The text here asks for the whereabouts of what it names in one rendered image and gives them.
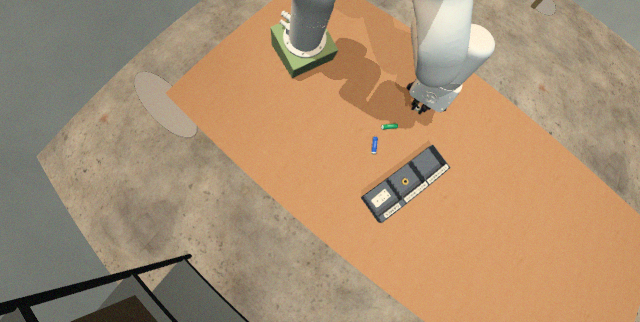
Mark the blue aa battery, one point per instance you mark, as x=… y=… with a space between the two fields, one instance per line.
x=374 y=145

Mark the cream domino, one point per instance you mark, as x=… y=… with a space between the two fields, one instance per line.
x=380 y=198

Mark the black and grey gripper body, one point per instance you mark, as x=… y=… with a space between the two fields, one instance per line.
x=437 y=99

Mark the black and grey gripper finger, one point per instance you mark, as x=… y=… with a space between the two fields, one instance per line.
x=415 y=102
x=423 y=107

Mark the black rack of labelled bins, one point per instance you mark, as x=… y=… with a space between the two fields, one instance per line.
x=425 y=164

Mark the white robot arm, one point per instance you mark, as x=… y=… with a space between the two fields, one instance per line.
x=444 y=31

